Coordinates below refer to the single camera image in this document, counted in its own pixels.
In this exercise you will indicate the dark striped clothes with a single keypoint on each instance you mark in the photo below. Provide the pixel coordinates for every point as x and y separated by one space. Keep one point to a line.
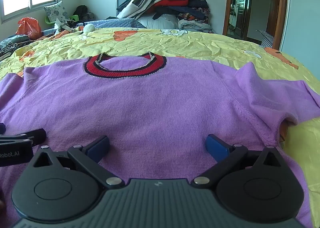
10 45

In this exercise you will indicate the yellow printed bedsheet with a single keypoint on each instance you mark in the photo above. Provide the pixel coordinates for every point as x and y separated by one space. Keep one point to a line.
200 45

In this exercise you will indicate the wooden door frame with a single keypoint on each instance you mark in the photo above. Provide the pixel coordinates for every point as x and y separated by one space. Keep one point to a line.
277 5

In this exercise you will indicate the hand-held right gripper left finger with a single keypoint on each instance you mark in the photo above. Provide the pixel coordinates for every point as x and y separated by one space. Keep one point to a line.
98 147

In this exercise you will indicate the pile of clothes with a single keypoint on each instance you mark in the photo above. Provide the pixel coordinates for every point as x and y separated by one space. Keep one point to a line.
172 0

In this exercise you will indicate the black backpack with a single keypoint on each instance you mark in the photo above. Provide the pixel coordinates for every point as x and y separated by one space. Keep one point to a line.
83 11

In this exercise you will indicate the orange plastic bag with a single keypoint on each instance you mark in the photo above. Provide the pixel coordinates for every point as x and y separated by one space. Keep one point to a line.
27 27

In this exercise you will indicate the floral pillow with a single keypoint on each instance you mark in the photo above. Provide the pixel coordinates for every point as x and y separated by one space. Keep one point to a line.
56 11

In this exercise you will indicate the blue quilt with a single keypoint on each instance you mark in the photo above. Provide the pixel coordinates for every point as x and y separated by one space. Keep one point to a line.
117 23

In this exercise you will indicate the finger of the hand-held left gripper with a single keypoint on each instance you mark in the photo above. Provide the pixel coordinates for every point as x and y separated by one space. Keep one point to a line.
37 136
2 128

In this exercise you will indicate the checkered bag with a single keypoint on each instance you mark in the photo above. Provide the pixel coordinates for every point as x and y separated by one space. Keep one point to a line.
267 38

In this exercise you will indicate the green plastic basket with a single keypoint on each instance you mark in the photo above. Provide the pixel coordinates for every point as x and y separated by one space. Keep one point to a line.
75 17

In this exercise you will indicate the white ball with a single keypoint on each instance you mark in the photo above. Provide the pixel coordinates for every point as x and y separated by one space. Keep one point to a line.
89 28

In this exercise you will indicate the white pillow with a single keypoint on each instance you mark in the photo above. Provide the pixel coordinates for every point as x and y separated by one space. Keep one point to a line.
160 21

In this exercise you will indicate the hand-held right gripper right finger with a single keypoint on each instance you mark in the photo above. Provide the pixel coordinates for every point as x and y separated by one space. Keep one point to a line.
216 146

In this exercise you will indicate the white wardrobe with flower stickers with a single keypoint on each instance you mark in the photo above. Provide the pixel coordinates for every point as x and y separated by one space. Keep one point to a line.
302 18

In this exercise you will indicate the purple sweater with red collar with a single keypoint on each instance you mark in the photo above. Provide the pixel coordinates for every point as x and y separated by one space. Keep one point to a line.
150 105

